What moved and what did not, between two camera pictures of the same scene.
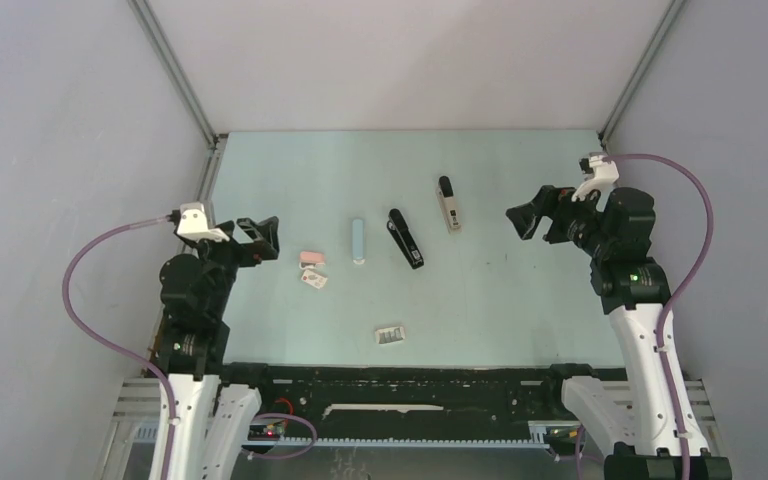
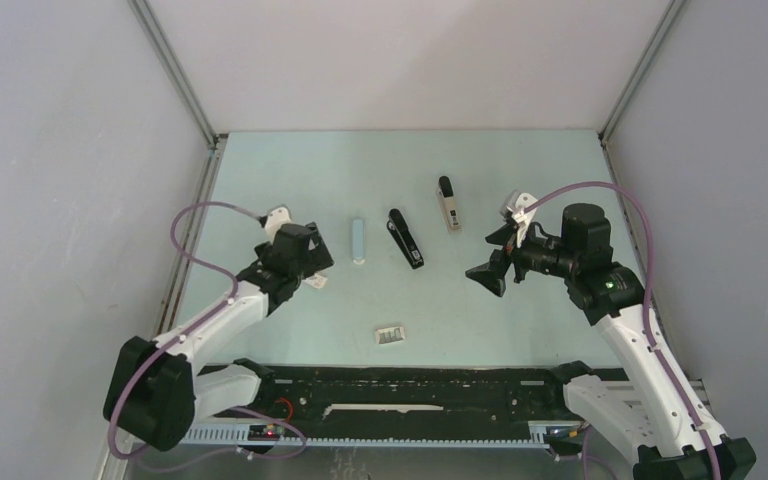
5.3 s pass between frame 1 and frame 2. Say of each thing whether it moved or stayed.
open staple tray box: stayed
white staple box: stayed
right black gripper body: moved
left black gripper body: moved
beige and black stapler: stayed
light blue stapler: stayed
